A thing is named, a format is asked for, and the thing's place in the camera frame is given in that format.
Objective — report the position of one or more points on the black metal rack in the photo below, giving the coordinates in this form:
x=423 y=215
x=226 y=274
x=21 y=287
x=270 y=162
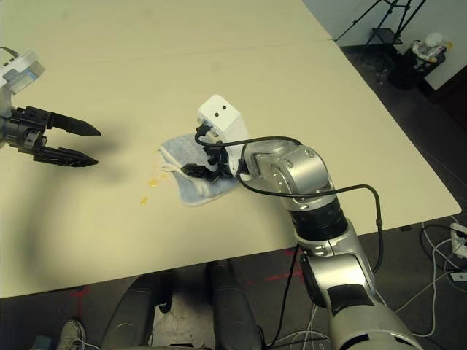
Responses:
x=386 y=34

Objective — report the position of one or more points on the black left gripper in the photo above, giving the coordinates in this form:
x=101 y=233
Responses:
x=23 y=131

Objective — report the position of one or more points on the small yellow liquid drop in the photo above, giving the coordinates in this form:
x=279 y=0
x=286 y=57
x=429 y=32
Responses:
x=144 y=200

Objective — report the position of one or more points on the white paper cup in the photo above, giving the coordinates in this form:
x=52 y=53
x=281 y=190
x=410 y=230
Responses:
x=434 y=39

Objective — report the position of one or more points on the small white power adapter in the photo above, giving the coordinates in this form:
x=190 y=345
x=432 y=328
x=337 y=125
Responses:
x=459 y=277

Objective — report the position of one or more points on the large yellow liquid spill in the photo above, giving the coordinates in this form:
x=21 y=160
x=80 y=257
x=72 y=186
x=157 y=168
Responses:
x=153 y=181

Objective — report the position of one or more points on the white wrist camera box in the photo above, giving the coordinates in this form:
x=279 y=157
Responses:
x=22 y=73
x=226 y=116

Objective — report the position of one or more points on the light blue terry rag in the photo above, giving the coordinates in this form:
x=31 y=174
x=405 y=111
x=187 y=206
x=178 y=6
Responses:
x=193 y=193

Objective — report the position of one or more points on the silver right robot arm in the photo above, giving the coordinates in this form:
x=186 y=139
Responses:
x=299 y=171

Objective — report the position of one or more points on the teal plastic object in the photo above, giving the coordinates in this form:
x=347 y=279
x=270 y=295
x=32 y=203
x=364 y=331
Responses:
x=42 y=343

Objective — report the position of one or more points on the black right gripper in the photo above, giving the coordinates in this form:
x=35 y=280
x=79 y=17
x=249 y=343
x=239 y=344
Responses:
x=219 y=158

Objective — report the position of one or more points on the black trash bin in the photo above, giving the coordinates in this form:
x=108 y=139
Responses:
x=405 y=71

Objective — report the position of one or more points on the grey white sneaker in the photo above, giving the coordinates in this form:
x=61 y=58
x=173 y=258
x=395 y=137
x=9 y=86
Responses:
x=71 y=333

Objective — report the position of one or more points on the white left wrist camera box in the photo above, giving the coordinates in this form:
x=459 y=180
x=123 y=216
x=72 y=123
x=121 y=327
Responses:
x=22 y=73

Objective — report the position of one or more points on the black camera tripod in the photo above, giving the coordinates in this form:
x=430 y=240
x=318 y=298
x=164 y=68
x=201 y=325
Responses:
x=396 y=3

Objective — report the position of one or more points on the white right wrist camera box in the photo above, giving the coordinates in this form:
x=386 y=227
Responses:
x=226 y=116

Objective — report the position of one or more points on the white power strip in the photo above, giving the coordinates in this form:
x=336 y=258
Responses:
x=460 y=238

